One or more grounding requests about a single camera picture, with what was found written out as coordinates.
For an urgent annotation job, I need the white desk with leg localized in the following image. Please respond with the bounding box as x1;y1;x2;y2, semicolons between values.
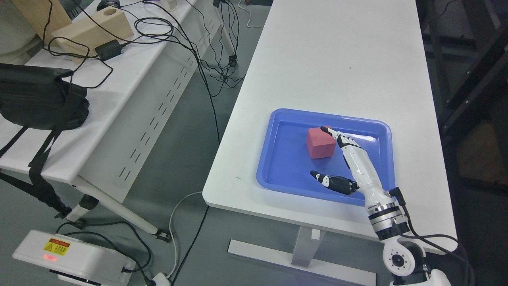
203;0;457;267

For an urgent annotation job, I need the white black charger box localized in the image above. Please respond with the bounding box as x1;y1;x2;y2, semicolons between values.
12;230;136;286

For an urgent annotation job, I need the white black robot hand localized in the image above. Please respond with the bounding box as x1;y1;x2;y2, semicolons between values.
310;126;394;209

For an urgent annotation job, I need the white folding table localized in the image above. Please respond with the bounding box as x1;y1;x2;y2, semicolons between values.
1;0;225;238

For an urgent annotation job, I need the black metal shelf rack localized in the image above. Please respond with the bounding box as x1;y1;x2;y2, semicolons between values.
416;0;507;147

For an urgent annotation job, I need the wooden block with hole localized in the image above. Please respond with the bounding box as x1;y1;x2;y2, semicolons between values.
52;7;134;56

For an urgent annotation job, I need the blue plastic tray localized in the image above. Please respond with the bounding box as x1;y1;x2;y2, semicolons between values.
256;108;396;207

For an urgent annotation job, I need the black floor cable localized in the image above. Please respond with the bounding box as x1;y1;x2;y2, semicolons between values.
135;0;246;286

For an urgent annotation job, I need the grey white cable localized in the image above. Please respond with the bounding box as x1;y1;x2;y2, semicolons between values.
167;191;204;278

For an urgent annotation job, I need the black power adapter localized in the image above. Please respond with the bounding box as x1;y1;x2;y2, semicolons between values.
95;39;124;61

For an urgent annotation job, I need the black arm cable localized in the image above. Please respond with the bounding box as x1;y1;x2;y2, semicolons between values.
389;187;477;286

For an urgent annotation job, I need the white power strip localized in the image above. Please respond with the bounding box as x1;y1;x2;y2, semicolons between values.
151;272;172;286

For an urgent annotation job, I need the black bag with straps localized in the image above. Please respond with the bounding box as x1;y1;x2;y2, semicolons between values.
0;63;89;218

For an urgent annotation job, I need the pink foam block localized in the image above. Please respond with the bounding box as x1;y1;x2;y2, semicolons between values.
306;127;336;159

